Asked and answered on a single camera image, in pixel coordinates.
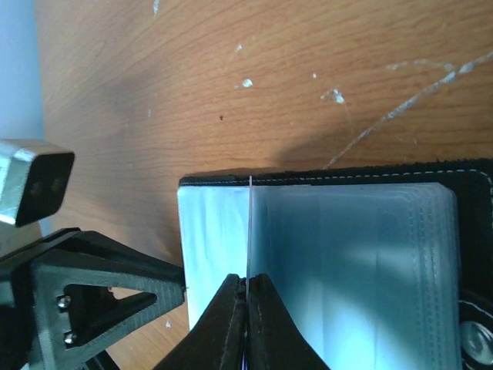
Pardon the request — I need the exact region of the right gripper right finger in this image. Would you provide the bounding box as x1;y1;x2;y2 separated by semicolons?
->
246;274;328;370

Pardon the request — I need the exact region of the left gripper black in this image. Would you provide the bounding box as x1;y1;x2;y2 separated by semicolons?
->
1;228;185;369

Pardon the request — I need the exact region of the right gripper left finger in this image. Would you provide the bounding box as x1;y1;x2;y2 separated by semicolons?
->
155;274;246;369

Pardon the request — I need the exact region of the black leather card holder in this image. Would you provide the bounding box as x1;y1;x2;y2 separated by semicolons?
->
177;159;492;369

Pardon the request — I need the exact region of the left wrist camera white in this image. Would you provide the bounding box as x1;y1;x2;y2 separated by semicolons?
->
1;139;75;227

